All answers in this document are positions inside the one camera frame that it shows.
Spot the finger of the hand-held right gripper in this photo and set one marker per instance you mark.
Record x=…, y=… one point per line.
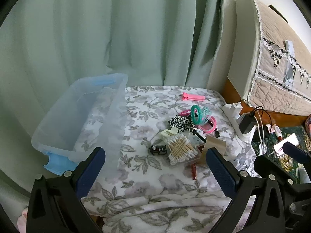
x=267, y=166
x=294, y=150

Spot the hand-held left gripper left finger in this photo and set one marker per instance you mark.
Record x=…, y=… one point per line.
x=91, y=168

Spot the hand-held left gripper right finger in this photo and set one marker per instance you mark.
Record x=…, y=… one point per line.
x=221, y=172

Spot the clear box of cotton swabs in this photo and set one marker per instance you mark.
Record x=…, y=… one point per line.
x=179, y=148

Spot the clear plastic storage container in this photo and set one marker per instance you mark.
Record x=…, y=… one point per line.
x=73, y=116

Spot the leopard print headband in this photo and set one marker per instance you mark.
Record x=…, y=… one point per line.
x=178, y=122

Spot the cream hair claw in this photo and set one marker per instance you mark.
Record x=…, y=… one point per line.
x=167, y=133

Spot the small black box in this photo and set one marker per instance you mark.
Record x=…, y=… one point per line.
x=158, y=149

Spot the smartphone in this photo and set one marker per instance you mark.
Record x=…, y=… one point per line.
x=286, y=144

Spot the green patterned cloth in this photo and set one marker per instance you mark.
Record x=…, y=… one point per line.
x=302, y=132

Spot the small pink white item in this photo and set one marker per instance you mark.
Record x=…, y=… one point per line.
x=276, y=129

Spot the red patterned cloth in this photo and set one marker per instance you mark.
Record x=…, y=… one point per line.
x=308, y=125

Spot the black charger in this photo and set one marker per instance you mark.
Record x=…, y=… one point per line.
x=246, y=125

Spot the white power strip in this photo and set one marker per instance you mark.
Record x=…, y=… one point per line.
x=233, y=120

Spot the floral printed blanket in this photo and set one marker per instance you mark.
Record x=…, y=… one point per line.
x=145, y=191

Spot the white plug adapter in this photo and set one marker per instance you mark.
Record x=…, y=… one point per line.
x=235, y=107

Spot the pink plastic clip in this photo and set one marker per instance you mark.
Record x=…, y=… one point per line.
x=194, y=97

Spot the pink cloth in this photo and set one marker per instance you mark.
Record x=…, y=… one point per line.
x=22, y=220

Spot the white headboard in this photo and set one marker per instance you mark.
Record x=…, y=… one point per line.
x=243, y=41

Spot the pale green curtain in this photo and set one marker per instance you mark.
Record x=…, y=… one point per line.
x=97, y=29

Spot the wooden bed frame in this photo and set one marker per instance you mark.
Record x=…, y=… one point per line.
x=230, y=92

